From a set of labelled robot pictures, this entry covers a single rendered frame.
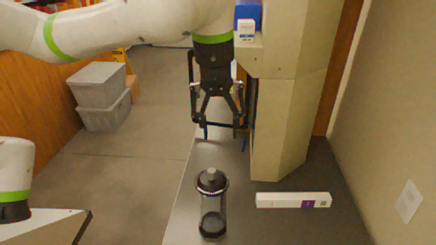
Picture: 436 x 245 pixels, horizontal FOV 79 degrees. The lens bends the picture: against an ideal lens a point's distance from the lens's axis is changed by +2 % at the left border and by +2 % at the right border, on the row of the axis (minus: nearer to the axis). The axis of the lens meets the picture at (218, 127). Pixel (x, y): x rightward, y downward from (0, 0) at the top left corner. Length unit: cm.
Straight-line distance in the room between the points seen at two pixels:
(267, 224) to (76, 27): 83
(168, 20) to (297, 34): 50
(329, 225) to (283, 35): 68
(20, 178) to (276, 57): 86
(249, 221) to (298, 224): 18
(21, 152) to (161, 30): 67
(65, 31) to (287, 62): 60
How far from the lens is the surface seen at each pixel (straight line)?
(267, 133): 99
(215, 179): 81
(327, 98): 139
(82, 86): 308
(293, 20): 84
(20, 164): 99
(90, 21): 59
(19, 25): 77
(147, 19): 45
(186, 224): 101
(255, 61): 86
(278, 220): 104
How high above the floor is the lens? 175
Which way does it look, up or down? 34 degrees down
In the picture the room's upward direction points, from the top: straight up
